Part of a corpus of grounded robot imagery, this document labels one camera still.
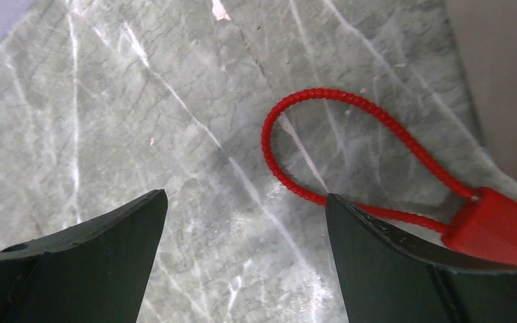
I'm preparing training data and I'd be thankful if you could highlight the beige plastic toolbox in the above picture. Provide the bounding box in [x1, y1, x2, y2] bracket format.
[446, 0, 517, 180]

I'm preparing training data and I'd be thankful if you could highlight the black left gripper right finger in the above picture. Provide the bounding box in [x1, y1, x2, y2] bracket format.
[325, 194, 517, 322]

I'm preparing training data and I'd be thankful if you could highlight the red cable lock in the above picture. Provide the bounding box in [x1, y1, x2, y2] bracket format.
[261, 87, 517, 265]

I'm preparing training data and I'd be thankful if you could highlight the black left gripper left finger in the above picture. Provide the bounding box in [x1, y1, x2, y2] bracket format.
[0, 190, 168, 322]

